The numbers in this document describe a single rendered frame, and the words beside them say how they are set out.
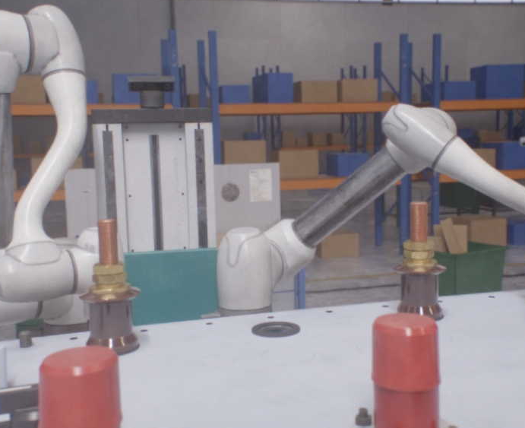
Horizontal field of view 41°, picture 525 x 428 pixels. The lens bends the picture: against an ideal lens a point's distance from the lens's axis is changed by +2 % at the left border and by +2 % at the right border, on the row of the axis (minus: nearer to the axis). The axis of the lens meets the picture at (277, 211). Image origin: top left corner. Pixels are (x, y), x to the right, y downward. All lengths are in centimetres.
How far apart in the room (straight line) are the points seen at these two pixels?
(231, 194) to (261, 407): 515
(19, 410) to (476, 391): 54
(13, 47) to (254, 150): 753
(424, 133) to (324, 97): 776
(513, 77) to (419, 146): 897
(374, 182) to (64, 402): 144
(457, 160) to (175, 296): 90
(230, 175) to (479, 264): 218
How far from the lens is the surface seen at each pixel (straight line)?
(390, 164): 195
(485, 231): 1047
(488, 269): 554
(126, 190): 210
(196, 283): 206
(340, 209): 201
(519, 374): 103
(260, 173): 605
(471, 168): 176
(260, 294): 194
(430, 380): 75
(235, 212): 602
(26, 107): 867
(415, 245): 124
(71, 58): 178
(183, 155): 210
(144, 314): 207
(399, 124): 178
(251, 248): 191
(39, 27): 178
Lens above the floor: 169
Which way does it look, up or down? 6 degrees down
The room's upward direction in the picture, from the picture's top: 1 degrees counter-clockwise
